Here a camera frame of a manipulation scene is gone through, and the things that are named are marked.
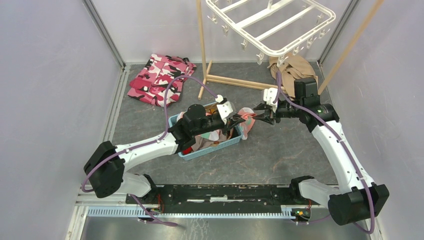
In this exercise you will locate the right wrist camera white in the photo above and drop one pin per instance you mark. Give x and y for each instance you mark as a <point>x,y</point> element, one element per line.
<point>270,96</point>

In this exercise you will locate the pink sock green patches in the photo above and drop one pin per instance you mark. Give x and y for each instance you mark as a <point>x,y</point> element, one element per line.
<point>247,114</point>

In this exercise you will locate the wooden hanger stand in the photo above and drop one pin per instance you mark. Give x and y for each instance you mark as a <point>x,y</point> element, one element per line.
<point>353,4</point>

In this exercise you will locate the brown beige socks pile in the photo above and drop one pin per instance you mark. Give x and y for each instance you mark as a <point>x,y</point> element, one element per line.
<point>201,143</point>

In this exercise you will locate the white clip hanger frame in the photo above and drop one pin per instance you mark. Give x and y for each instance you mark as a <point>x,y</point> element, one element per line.
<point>271,26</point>

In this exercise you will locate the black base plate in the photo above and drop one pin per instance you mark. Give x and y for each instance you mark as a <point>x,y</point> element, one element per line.
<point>224,198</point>

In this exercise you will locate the beige cloth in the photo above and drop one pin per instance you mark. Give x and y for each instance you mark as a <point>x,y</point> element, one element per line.
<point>294,67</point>

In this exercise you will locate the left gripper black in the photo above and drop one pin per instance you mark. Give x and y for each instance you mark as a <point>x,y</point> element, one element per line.
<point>231,122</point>

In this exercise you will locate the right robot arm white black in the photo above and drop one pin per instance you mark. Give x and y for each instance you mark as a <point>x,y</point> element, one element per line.
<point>357,196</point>

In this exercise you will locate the red sock white stars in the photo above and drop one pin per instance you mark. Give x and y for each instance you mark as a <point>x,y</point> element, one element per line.
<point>187,151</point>

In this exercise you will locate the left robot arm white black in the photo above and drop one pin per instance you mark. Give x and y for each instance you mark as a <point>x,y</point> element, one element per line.
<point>107,168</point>

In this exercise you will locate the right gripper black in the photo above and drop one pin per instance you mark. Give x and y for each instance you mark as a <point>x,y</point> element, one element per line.
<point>262,117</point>

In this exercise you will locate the blue plastic basket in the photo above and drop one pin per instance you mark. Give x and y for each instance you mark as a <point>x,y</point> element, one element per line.
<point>235,138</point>

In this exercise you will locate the pink camouflage cloth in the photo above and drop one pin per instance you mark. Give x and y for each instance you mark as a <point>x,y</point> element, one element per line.
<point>150,85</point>

